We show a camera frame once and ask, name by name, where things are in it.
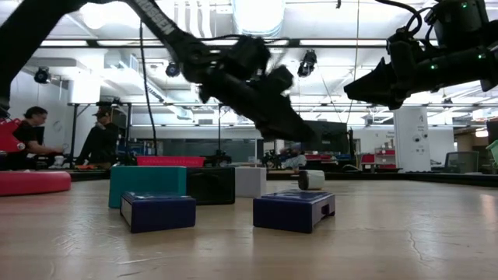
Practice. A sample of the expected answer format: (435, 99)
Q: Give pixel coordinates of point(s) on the navy blue rectangular box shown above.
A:
(159, 214)
(290, 214)

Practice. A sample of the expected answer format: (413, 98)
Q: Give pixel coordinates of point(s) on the black rectangular block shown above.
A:
(212, 186)

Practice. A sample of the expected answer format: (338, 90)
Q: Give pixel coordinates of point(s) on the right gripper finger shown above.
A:
(369, 87)

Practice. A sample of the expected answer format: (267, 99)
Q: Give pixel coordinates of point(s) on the background black robot arm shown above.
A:
(219, 158)
(272, 159)

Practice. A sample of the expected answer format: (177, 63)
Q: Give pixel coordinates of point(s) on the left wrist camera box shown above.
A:
(249, 52)

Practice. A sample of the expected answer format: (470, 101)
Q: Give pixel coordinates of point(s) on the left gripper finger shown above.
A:
(280, 124)

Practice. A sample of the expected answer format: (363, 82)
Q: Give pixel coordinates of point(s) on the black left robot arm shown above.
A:
(167, 31)

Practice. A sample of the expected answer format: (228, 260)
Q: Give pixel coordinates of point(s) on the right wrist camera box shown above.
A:
(404, 46)

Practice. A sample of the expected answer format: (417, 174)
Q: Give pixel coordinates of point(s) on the white rectangular block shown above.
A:
(251, 182)

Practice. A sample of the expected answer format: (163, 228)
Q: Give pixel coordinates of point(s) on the black computer monitor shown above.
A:
(330, 136)

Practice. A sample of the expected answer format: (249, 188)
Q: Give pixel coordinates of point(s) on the green plastic basket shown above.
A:
(494, 149)

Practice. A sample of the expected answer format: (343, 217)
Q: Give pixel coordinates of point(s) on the background black rig frame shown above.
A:
(105, 103)

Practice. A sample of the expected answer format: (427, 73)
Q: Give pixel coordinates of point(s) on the red storage shelf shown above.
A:
(385, 152)

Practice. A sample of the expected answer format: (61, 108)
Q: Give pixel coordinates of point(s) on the person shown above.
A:
(295, 160)
(101, 142)
(27, 134)

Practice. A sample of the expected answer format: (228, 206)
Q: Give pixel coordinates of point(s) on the black ceiling spotlight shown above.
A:
(307, 62)
(172, 69)
(41, 75)

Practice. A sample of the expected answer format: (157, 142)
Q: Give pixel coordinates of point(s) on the red plastic basket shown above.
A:
(171, 161)

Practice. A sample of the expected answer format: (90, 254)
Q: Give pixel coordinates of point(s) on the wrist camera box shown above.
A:
(404, 46)
(249, 52)

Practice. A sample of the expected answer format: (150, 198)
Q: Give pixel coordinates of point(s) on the teal rectangular block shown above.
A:
(144, 184)

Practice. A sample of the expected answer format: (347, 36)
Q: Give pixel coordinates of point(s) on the white building column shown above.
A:
(412, 148)

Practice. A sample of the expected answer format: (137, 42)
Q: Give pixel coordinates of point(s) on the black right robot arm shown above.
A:
(463, 23)

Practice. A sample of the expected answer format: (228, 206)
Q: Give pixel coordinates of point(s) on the black aluminium table frame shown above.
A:
(350, 176)

